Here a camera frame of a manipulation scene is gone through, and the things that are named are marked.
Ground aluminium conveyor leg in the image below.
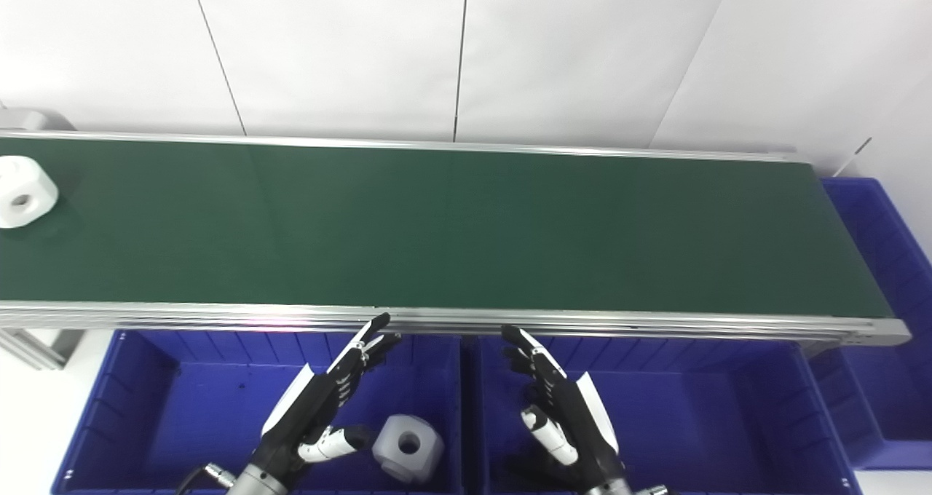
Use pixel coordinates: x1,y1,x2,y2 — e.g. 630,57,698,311
0,328,83,371

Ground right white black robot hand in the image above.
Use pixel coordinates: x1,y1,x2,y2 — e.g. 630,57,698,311
501,325,628,491

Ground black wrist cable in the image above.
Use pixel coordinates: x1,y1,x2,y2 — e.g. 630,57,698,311
175,463,237,495

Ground white cube part with holes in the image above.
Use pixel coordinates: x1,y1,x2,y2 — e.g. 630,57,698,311
0,155,60,229
372,414,446,484

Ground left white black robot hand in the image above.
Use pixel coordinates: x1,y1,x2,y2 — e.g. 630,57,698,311
248,312,403,487

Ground grey conveyor end housing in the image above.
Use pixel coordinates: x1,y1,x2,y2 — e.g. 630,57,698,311
0,108,76,133

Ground blue plastic bin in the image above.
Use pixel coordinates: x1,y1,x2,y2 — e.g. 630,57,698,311
51,329,467,495
462,335,864,495
808,177,932,471

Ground green conveyor belt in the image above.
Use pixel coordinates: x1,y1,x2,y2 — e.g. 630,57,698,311
0,137,895,320
0,130,912,347

